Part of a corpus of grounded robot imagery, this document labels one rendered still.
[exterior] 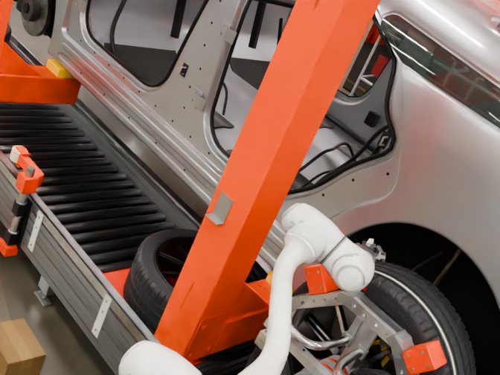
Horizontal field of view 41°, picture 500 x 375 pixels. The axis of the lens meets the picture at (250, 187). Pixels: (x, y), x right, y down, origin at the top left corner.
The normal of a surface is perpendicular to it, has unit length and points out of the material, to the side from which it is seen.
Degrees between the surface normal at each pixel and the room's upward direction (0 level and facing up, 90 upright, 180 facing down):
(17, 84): 90
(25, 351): 0
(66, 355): 0
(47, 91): 90
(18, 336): 0
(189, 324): 90
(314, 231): 42
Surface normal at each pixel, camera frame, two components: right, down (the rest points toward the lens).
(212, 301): 0.64, 0.55
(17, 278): 0.37, -0.83
